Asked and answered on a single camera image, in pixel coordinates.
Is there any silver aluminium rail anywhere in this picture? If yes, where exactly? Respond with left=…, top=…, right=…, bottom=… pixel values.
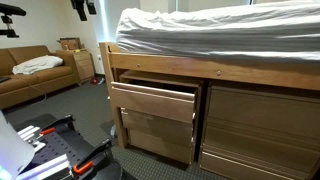
left=15, top=155, right=73, bottom=180

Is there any brown fabric sofa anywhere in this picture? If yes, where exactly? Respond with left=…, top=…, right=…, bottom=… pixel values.
left=0, top=45, right=80, bottom=109

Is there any right wooden drawer cabinet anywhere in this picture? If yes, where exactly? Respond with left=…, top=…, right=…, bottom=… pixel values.
left=200, top=80, right=320, bottom=180

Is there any small wooden nightstand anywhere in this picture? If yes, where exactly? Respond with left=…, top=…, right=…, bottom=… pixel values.
left=57, top=50, right=95, bottom=83

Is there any white sheeted mattress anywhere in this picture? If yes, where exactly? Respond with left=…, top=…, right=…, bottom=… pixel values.
left=116, top=0, right=320, bottom=61

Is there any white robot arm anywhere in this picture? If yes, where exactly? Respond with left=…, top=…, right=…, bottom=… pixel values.
left=0, top=111, right=35, bottom=180

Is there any left wooden drawer cabinet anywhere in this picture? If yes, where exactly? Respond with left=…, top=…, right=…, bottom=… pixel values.
left=118, top=70, right=203, bottom=164

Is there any wooden drawer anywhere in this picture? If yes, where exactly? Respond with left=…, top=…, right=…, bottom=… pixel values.
left=111, top=82, right=197, bottom=123

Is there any wooden drawer cabinet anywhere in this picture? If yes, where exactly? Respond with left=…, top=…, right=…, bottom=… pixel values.
left=200, top=80, right=320, bottom=180
left=118, top=70, right=203, bottom=164

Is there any black orange clamp near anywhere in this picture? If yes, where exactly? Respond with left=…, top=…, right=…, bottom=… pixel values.
left=72, top=139, right=112, bottom=176

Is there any black hanging device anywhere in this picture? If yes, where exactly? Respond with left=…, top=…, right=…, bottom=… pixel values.
left=70, top=0, right=97, bottom=21

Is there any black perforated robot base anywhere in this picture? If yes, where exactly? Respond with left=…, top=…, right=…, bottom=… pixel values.
left=13, top=117, right=125, bottom=180

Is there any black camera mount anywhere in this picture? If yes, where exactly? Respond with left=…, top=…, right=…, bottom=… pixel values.
left=0, top=3, right=26, bottom=38

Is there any white pillow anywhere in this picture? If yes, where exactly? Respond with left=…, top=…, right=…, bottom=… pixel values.
left=12, top=55, right=63, bottom=75

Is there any black orange clamp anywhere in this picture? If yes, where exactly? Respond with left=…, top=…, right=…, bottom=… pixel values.
left=72, top=139, right=112, bottom=176
left=35, top=114, right=76, bottom=135

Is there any wooden bed frame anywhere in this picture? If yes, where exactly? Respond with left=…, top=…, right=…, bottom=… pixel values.
left=99, top=42, right=320, bottom=148

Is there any cardboard box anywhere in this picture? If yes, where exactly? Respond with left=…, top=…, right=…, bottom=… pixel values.
left=58, top=37, right=81, bottom=50

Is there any black orange clamp far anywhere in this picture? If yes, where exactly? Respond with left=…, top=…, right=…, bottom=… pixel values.
left=35, top=114, right=76, bottom=135

